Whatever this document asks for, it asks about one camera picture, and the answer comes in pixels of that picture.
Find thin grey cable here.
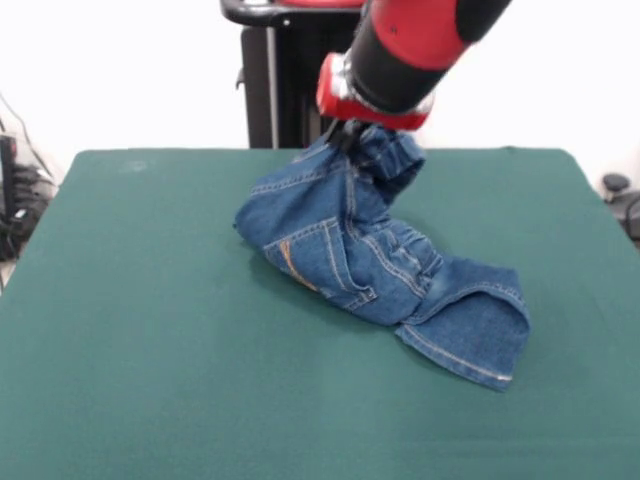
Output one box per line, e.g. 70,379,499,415
0,92,56,182

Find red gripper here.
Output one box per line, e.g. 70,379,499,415
316,52,435,152

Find dark green table cloth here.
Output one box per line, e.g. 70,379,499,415
0,146,640,480

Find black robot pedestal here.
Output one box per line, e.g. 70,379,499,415
219,0,369,150

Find blue denim jeans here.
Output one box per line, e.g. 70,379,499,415
233,124,532,393

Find black electronic equipment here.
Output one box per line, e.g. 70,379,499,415
0,133,55,262

